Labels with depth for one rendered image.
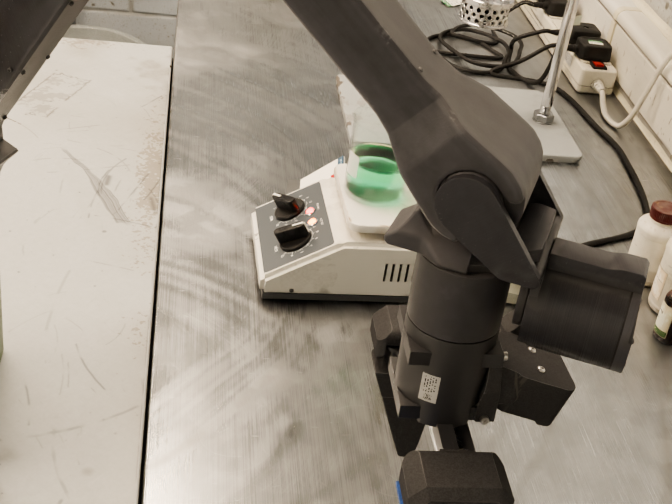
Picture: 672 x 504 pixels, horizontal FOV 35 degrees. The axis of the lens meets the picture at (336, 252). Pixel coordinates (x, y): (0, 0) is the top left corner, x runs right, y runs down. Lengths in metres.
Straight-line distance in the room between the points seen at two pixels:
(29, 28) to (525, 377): 0.36
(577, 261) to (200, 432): 0.39
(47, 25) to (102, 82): 0.77
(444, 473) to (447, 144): 0.19
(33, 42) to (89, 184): 0.54
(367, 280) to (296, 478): 0.25
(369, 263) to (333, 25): 0.47
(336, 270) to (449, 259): 0.41
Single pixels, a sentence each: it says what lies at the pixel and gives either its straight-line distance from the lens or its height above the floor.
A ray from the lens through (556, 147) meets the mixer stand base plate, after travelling 1.40.
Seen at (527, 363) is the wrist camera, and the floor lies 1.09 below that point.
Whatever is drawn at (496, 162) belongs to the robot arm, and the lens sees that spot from 0.56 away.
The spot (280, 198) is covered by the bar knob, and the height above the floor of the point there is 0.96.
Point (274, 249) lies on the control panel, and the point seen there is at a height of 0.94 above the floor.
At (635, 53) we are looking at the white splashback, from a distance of 1.58.
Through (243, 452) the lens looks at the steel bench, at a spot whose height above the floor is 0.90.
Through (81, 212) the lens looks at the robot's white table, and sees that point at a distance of 1.14.
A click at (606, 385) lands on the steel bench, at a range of 1.02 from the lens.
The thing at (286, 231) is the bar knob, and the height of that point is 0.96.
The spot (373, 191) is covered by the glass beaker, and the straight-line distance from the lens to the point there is 1.02.
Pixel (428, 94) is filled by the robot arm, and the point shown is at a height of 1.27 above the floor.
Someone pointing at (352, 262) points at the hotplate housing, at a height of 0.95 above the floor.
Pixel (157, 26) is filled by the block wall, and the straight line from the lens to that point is 3.53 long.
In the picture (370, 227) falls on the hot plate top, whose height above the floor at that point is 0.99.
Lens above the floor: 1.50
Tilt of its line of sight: 32 degrees down
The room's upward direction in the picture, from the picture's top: 9 degrees clockwise
